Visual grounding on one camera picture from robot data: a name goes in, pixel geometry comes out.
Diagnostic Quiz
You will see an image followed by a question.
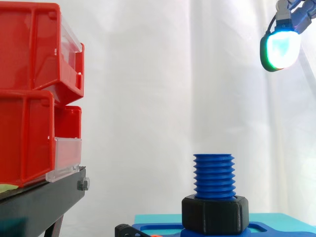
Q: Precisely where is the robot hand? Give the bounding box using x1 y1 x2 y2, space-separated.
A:
259 0 316 73

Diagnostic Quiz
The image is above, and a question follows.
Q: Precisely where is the blue threaded bolt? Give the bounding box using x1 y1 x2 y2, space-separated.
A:
193 153 236 199

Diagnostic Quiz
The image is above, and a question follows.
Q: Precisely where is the large black nut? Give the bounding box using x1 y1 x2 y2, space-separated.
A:
181 194 249 235

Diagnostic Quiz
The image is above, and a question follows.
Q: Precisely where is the blue plate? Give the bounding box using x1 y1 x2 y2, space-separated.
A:
131 221 316 237

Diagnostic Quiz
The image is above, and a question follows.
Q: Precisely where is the turquoise plate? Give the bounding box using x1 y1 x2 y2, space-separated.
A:
134 212 316 237

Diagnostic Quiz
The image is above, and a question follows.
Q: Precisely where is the black and orange clip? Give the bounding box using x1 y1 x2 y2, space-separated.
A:
115 223 158 237

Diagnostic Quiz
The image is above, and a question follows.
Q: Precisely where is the red storage bin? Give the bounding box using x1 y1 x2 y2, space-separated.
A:
0 2 85 105
0 89 82 188

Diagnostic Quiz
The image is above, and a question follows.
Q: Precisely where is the black metal stand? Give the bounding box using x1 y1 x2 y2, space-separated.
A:
0 165 91 237

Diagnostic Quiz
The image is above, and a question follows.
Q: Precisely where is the thin black cable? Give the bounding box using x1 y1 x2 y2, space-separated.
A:
265 14 277 36

